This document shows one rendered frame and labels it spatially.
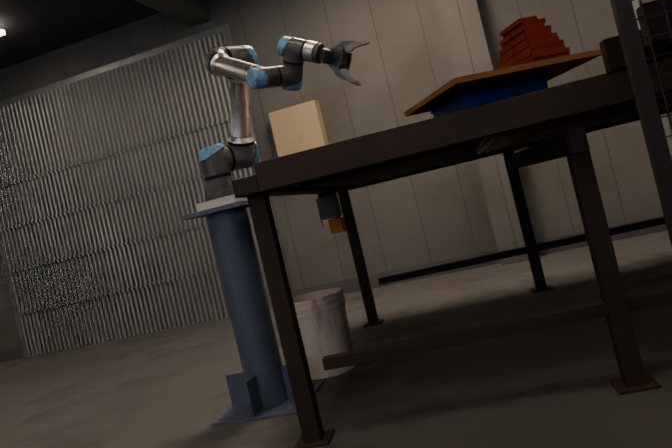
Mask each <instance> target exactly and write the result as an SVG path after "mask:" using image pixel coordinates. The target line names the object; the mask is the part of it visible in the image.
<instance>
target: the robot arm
mask: <svg viewBox="0 0 672 448"><path fill-rule="evenodd" d="M369 43H370V42H369V41H365V40H355V41H343V42H341V43H340V44H338V45H336V46H334V47H333V48H331V50H329V49H328V48H325V46H324V44H320V43H319V42H314V41H310V40H304V39H299V38H295V37H289V36H283V37H281V38H280V40H279V42H278V45H277V50H278V54H279V55H281V56H283V57H284V58H283V65H281V66H271V67H263V66H259V59H258V56H257V53H256V52H255V50H254V49H253V48H252V47H251V46H249V45H238V46H225V47H216V48H214V49H212V50H210V51H209V52H208V53H207V55H206V57H205V67H206V69H207V71H208V72H209V73H210V74H212V75H215V76H218V77H224V76H226V79H228V80H229V82H230V112H231V136H230V137H229V138H228V145H225V146H224V144H223V143H222V142H221V143H218V144H215V145H212V146H209V147H206V148H204V149H202V150H200V151H199V153H198V155H199V162H200V164H201V168H202V172H203V176H204V179H205V184H206V185H205V200H206V201H210V200H214V199H217V198H221V197H225V196H229V195H231V194H234V190H233V186H232V180H233V178H232V176H231V172H230V171H235V170H240V169H244V168H245V169H246V168H249V167H252V166H254V163H258V161H259V157H260V149H259V148H258V147H259V146H258V144H257V143H256V142H255V141H254V138H253V137H252V136H251V115H250V88H252V89H264V88H270V87H279V86H282V88H283V89H284V90H286V91H298V90H300V89H301V85H302V80H303V77H302V76H303V62H304V61H307V63H308V64H310V62H311V63H318V64H320V63H321V62H322V63H324V64H328V65H329V66H330V68H331V69H332V70H333V71H334V73H335V74H336V75H337V76H338V77H340V78H342V79H343V80H345V81H348V82H349V83H352V84H354V85H357V86H361V84H360V83H359V82H358V81H357V80H356V79H355V78H354V77H353V76H351V75H350V73H349V71H348V70H349V69H350V64H351V59H352V53H349V52H345V50H347V51H350V52H351V51H353V50H354V49H355V48H357V47H361V46H362V45H367V44H369ZM341 68H342V69H341Z"/></svg>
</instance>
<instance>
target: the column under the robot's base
mask: <svg viewBox="0 0 672 448"><path fill-rule="evenodd" d="M246 207H249V204H248V200H245V201H238V202H234V203H230V204H226V205H222V206H218V207H214V208H211V209H207V210H203V211H199V212H195V213H191V214H187V215H183V219H184V220H188V219H195V218H201V217H207V219H208V223H209V227H210V232H211V236H212V240H213V245H214V249H215V253H216V258H217V262H218V266H219V271H220V275H221V279H222V284H223V288H224V292H225V297H226V301H227V305H228V310H229V314H230V318H231V323H232V327H233V331H234V336H235V340H236V344H237V349H238V353H239V357H240V362H241V366H242V370H243V372H241V373H235V374H229V375H226V380H227V384H228V388H229V393H230V397H231V401H232V407H231V408H229V409H228V410H227V411H226V412H225V413H223V414H222V415H221V416H220V417H219V418H217V419H216V420H215V421H214V422H213V423H211V426H219V425H226V424H233V423H240V422H247V421H254V420H260V419H267V418H274V417H281V416H288V415H295V414H297V410H296V406H295V402H294V398H293V393H292V389H291V385H290V380H289V376H288V372H287V367H286V365H282V361H281V357H280V352H279V348H278V344H277V339H276V335H275V331H274V327H273V322H272V318H271V314H270V309H269V305H268V301H267V296H266V292H265V288H264V284H263V279H262V275H261V271H260V266H259V262H258V258H257V253H256V249H255V245H254V241H253V236H252V232H251V228H250V223H249V219H248V215H247V210H246Z"/></svg>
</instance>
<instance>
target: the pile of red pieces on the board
mask: <svg viewBox="0 0 672 448"><path fill-rule="evenodd" d="M545 22H546V20H545V18H540V19H538V18H537V15H536V16H531V17H525V18H520V19H518V20H516V21H515V22H514V23H512V24H511V25H509V26H508V27H507V28H505V29H504V30H503V31H501V32H500V37H501V36H503V40H501V41H500V42H499V44H500V46H502V50H500V51H499V52H498V53H499V56H500V55H501V56H500V60H498V61H497V62H498V69H501V68H506V67H511V66H516V65H521V64H526V63H531V62H536V61H541V60H546V59H551V58H556V57H561V56H566V55H570V47H566V48H565V44H564V40H563V39H562V40H559V36H557V32H554V33H552V32H551V29H552V28H551V25H547V26H545V25H544V23H545Z"/></svg>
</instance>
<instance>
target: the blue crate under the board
mask: <svg viewBox="0 0 672 448"><path fill-rule="evenodd" d="M547 78H548V75H547V74H545V75H540V76H535V77H530V78H525V79H521V80H516V81H511V82H506V83H501V84H496V85H491V86H486V87H481V88H476V89H472V90H467V91H463V92H461V93H459V94H458V95H456V96H454V97H453V98H451V99H449V100H448V101H446V102H444V103H443V104H441V105H439V106H438V107H436V108H434V109H433V110H431V111H430V112H431V114H433V115H434V117H437V116H441V115H445V114H449V113H453V112H457V111H461V110H465V109H468V108H472V107H476V106H480V105H484V104H488V103H492V102H496V101H500V100H504V99H508V98H511V97H515V96H519V95H523V94H527V93H531V92H535V91H539V90H543V89H547V88H548V85H547V81H546V79H547Z"/></svg>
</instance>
